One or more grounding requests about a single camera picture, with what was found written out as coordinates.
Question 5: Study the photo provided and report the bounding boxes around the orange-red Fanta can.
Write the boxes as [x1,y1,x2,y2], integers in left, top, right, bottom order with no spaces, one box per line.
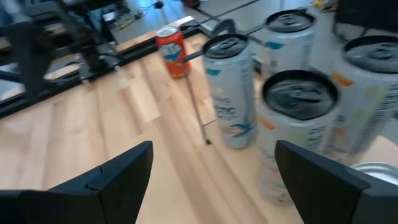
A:
[155,26,191,78]

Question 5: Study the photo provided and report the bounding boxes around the white Celsius Tropical Vibe can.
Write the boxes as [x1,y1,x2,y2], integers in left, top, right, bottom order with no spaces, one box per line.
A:
[256,70,340,206]
[323,35,398,162]

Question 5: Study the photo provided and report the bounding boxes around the blue silver Red Bull can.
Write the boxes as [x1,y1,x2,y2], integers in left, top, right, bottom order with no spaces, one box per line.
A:
[349,161,398,186]

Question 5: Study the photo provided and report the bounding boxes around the wooden shelf with black frame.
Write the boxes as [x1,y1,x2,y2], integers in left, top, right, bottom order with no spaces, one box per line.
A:
[180,18,398,224]

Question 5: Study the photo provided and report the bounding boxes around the black aluminium rig frame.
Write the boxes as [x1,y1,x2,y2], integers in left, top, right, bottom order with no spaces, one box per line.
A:
[0,17,239,121]

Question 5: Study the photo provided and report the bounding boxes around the yellow cable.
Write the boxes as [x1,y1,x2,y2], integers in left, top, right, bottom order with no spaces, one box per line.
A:
[114,12,147,30]

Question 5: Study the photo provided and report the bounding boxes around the white Celsius Arctic Vibe can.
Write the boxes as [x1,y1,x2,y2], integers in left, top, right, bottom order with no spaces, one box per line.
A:
[262,9,317,82]
[201,33,259,149]

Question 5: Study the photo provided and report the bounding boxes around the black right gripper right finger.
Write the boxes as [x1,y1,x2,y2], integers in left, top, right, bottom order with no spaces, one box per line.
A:
[275,139,398,224]

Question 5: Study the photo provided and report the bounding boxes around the black floor equipment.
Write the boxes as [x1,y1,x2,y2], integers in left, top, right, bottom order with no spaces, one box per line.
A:
[334,0,398,32]

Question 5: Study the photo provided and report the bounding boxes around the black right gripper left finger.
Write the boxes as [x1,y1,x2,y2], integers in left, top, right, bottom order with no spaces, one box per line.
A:
[0,141,154,224]

